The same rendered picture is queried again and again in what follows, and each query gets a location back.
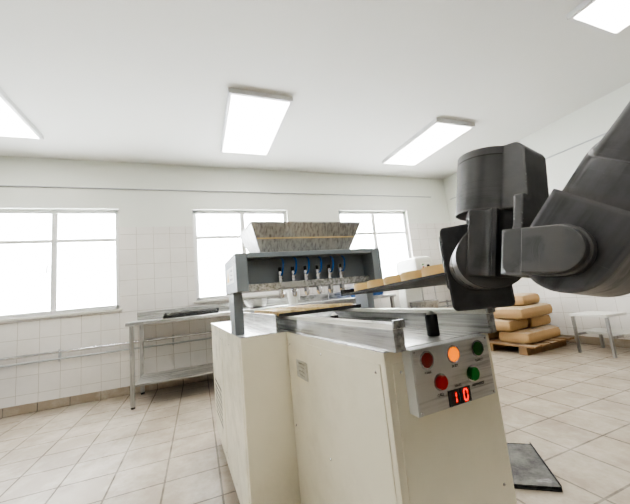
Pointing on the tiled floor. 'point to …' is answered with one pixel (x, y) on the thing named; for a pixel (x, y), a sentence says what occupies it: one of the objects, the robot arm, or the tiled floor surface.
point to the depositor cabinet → (256, 413)
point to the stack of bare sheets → (530, 469)
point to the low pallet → (530, 345)
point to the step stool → (605, 330)
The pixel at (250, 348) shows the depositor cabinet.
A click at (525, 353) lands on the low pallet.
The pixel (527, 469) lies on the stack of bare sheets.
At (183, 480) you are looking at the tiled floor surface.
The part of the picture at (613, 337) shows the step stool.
